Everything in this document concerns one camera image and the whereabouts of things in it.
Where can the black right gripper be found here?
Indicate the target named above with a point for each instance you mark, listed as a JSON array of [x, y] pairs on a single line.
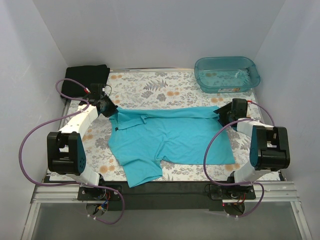
[[222, 115]]

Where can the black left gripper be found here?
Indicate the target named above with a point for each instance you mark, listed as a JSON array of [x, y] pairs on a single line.
[[110, 109]]

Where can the turquoise t-shirt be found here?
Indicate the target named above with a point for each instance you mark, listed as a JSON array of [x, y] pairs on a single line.
[[142, 138]]

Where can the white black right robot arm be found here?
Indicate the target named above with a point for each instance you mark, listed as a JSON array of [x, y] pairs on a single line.
[[269, 145]]

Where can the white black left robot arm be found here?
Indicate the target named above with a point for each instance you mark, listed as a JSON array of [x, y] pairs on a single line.
[[65, 150]]

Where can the floral patterned table mat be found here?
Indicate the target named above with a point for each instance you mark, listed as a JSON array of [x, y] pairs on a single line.
[[164, 90]]

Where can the folded black t-shirt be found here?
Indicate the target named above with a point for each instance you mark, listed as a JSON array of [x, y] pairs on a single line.
[[93, 77]]

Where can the teal transparent plastic bin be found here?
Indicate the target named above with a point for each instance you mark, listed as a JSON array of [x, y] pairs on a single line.
[[226, 74]]

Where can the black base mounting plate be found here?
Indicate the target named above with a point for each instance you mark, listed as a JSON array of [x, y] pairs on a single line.
[[166, 195]]

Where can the aluminium frame rail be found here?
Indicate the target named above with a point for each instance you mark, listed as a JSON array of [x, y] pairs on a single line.
[[274, 191]]

